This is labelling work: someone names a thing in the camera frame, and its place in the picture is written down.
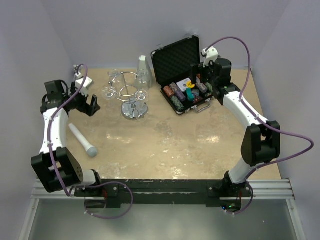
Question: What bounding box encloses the clear wine glass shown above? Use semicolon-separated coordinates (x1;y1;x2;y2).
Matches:
134;89;150;120
135;69;150;91
101;87;119;100
108;69;124;88

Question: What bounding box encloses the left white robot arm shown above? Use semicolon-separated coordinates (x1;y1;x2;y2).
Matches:
31;78;104;196

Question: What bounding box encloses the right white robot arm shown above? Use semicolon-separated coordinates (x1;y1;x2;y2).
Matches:
190;58;280;197

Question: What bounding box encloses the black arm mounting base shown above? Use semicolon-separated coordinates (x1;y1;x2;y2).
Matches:
74;179;253;211

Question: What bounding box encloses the chrome wine glass rack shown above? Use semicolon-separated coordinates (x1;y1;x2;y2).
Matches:
107;71;140;121

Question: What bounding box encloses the yellow dealer button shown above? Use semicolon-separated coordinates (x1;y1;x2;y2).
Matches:
186;81;196;89

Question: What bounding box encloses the white playing card deck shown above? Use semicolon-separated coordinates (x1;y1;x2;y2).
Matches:
176;78;191;92

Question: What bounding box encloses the black poker chip case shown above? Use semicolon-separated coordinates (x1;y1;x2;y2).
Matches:
151;35;213;116

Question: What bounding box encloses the teal chip stack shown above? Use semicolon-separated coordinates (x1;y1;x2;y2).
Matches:
185;88;195;102

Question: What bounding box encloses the white grey microphone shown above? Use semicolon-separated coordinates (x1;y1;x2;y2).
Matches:
68;123;98;158

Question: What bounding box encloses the white grey metronome box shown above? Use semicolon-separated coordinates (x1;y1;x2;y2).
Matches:
135;55;153;90

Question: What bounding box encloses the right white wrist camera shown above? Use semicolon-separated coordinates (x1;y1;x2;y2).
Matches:
201;46;219;68

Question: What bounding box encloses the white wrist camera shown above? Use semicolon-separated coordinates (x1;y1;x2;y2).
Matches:
74;73;95;97
201;46;219;68

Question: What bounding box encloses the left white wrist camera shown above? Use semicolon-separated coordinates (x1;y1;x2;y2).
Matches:
74;73;95;97

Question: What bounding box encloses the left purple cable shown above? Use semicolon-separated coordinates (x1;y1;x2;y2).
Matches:
49;64;135;220

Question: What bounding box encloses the purple cable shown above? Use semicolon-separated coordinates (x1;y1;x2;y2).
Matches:
205;36;315;216
49;64;135;220

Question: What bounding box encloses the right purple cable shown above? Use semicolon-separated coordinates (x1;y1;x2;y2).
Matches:
205;36;315;216

